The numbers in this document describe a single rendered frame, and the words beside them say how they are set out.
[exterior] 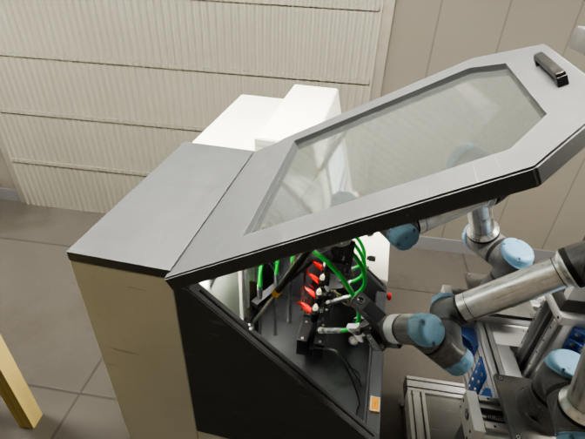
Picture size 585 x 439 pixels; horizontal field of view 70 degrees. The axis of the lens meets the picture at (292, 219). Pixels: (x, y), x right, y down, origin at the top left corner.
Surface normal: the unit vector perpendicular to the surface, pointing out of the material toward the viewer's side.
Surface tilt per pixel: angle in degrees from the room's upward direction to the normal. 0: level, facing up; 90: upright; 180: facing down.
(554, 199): 90
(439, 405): 0
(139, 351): 90
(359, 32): 90
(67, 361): 0
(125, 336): 90
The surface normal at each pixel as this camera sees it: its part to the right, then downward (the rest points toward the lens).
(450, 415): 0.04, -0.83
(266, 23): -0.15, 0.55
